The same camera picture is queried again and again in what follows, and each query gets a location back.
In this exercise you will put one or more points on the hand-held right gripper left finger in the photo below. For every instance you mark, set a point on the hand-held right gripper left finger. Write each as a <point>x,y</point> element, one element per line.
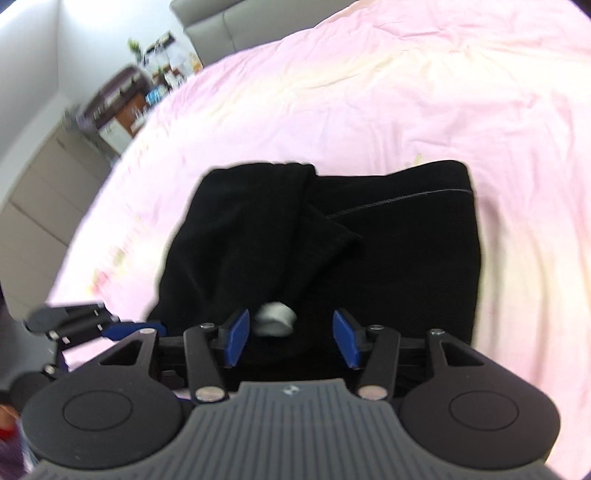
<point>238,337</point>

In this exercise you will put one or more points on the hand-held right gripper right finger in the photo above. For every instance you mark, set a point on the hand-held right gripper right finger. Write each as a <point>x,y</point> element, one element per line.
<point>346,339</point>

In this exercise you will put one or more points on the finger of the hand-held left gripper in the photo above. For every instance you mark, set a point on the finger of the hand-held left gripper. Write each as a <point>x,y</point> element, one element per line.
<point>64,314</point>
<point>134,328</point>

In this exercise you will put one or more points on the black pants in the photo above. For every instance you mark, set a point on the black pants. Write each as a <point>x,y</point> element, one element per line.
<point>392,254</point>

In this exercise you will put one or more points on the purple fuzzy cloth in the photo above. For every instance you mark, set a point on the purple fuzzy cloth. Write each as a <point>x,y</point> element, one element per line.
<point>11,461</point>

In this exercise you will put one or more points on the grey drawer cabinet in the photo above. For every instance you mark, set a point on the grey drawer cabinet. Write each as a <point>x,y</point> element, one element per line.
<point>46,207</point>

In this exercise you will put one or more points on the white box appliance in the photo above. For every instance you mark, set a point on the white box appliance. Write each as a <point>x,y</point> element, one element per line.
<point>114,137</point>

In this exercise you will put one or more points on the wooden nightstand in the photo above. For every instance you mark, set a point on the wooden nightstand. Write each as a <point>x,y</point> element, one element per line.
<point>134,115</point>

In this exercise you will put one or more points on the small blue screen device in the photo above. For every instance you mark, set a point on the small blue screen device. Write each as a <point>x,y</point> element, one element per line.
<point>153,95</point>

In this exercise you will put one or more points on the pink blanket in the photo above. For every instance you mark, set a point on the pink blanket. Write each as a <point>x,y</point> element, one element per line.
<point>369,92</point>

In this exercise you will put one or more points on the small green potted plant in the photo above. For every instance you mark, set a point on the small green potted plant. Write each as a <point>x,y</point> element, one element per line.
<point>135,50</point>

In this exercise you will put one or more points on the grey padded bed headboard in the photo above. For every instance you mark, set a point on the grey padded bed headboard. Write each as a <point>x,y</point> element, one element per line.
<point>240,25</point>

